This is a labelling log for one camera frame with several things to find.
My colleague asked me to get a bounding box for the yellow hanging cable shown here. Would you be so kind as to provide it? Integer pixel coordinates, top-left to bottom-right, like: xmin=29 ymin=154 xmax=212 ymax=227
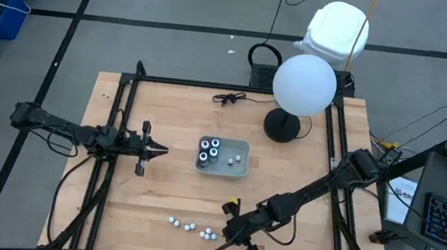
xmin=344 ymin=0 xmax=382 ymax=73

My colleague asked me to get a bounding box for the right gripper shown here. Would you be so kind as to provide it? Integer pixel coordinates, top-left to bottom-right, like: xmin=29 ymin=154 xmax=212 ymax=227
xmin=212 ymin=190 xmax=296 ymax=250

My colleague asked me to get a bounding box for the white printed paper sheet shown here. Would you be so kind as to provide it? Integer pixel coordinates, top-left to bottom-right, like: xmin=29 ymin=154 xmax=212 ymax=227
xmin=382 ymin=174 xmax=421 ymax=228

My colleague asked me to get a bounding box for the black perforated equipment box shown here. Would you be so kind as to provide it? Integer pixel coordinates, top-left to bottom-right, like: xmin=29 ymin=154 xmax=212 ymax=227
xmin=248 ymin=60 xmax=357 ymax=99

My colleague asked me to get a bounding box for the black looped floor cable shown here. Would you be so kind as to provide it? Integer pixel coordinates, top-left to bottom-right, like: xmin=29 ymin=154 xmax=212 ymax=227
xmin=247 ymin=0 xmax=310 ymax=73

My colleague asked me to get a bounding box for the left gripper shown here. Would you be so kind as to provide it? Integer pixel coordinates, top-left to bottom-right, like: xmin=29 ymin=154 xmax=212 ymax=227
xmin=118 ymin=118 xmax=172 ymax=180

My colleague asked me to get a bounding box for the white lined trash bin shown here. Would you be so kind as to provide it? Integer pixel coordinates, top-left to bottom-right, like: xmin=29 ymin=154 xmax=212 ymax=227
xmin=291 ymin=0 xmax=373 ymax=72

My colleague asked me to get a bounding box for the yellow cable connector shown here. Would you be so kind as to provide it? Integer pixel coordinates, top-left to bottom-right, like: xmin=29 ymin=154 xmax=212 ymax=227
xmin=378 ymin=139 xmax=401 ymax=151

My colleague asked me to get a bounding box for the globe table lamp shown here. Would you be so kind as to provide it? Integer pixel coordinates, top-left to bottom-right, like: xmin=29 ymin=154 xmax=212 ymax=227
xmin=262 ymin=50 xmax=341 ymax=149

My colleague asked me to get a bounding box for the grey plastic bin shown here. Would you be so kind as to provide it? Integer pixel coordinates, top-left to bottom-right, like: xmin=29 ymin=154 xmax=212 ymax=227
xmin=193 ymin=134 xmax=252 ymax=181

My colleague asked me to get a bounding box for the large black food colouring bottle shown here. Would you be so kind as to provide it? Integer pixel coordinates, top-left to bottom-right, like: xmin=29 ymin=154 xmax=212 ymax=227
xmin=197 ymin=150 xmax=211 ymax=169

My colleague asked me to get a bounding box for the black lamp power cable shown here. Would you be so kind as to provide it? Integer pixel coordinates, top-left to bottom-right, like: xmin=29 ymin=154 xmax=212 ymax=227
xmin=209 ymin=89 xmax=315 ymax=142

